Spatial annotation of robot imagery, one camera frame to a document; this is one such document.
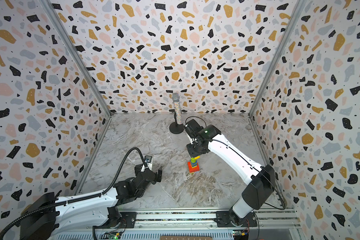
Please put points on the left corner aluminium post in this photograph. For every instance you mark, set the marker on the left corner aluminium post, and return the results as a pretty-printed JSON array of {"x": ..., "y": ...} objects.
[{"x": 52, "y": 15}]

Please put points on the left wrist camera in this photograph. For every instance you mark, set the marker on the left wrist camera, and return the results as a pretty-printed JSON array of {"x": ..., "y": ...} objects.
[{"x": 148, "y": 163}]

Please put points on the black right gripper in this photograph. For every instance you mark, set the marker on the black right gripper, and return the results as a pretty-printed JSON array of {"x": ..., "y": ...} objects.
[{"x": 193, "y": 151}]

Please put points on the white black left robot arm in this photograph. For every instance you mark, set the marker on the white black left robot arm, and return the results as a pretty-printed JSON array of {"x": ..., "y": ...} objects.
[{"x": 50, "y": 215}]

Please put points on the black round microphone stand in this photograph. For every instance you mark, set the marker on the black round microphone stand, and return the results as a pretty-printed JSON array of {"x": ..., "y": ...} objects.
[{"x": 177, "y": 126}]

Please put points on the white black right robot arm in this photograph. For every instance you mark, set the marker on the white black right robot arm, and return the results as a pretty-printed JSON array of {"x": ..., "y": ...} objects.
[{"x": 260, "y": 180}]

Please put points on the right corner aluminium post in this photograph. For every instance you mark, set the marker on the right corner aluminium post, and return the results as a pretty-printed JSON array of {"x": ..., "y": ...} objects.
[{"x": 278, "y": 54}]

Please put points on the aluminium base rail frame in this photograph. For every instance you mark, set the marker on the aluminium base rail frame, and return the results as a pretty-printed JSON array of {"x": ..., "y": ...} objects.
[{"x": 191, "y": 224}]

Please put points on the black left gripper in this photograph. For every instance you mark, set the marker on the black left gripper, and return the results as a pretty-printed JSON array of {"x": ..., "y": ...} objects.
[{"x": 156, "y": 179}]

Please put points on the corner aluminium post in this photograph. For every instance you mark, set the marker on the corner aluminium post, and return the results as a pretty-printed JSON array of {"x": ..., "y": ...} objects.
[
  {"x": 52, "y": 15},
  {"x": 278, "y": 54}
]

